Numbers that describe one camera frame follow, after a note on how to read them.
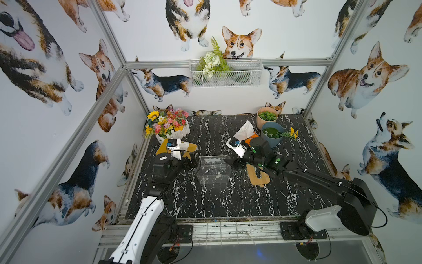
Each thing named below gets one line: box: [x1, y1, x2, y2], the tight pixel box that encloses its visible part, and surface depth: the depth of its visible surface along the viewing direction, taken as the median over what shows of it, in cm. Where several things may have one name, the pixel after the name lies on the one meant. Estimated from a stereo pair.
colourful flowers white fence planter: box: [144, 104, 191, 144], surface depth 99 cm
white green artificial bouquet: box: [193, 35, 232, 79], surface depth 82 cm
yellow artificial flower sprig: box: [278, 126, 299, 142], surface depth 94 cm
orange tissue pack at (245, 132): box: [232, 119, 260, 145], surface depth 102 cm
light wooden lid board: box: [246, 163, 271, 188], surface depth 92 cm
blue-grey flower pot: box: [261, 121, 285, 149], surface depth 105 cm
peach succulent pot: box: [256, 106, 279, 131], surface depth 108 cm
